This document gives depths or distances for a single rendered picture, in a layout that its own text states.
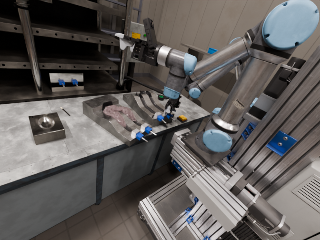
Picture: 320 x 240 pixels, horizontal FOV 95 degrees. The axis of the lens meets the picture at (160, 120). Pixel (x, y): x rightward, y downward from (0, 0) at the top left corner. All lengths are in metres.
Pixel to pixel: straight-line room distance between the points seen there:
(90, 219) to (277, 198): 1.40
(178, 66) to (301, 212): 0.83
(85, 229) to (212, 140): 1.33
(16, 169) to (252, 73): 1.09
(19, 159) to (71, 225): 0.82
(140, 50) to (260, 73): 0.45
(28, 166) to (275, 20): 1.13
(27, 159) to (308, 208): 1.34
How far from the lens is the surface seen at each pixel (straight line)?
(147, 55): 0.68
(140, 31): 1.90
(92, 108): 1.20
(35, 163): 1.01
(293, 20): 0.56
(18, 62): 1.59
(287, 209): 1.00
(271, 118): 0.90
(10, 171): 1.02
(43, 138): 1.09
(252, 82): 0.58
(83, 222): 1.67
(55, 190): 1.23
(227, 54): 0.71
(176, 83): 0.63
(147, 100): 1.43
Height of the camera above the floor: 1.55
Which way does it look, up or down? 33 degrees down
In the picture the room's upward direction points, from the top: 17 degrees clockwise
